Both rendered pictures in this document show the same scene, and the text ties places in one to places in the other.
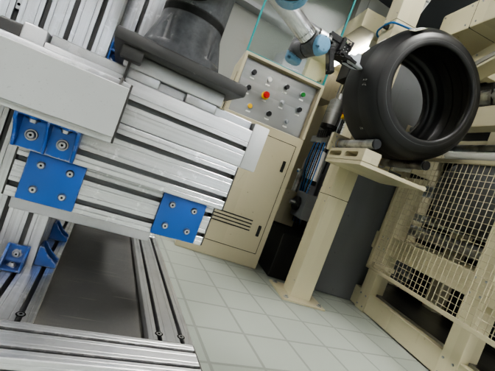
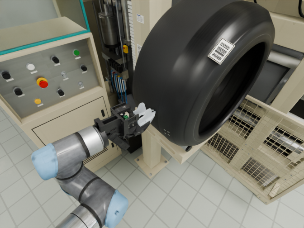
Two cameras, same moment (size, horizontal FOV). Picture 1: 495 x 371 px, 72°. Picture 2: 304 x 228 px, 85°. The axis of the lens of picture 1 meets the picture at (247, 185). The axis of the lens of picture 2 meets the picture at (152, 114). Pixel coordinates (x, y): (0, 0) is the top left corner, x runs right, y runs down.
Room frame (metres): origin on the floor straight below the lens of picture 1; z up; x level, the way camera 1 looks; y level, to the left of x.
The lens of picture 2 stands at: (1.21, -0.11, 1.61)
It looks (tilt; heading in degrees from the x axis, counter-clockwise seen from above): 46 degrees down; 333
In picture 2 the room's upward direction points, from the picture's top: straight up
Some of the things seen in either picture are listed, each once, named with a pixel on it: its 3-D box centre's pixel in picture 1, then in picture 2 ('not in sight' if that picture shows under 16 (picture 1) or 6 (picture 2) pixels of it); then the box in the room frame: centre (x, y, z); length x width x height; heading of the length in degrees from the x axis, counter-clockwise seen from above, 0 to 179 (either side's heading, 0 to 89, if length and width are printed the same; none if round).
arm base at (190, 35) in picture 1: (185, 43); not in sight; (0.65, 0.20, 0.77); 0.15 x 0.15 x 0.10
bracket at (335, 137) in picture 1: (360, 153); not in sight; (1.90, -0.53, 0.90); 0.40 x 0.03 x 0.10; 104
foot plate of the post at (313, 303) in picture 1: (295, 293); (151, 160); (1.97, -0.49, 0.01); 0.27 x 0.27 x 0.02; 14
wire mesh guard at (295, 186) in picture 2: (446, 230); (232, 135); (1.59, -0.95, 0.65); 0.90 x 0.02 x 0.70; 14
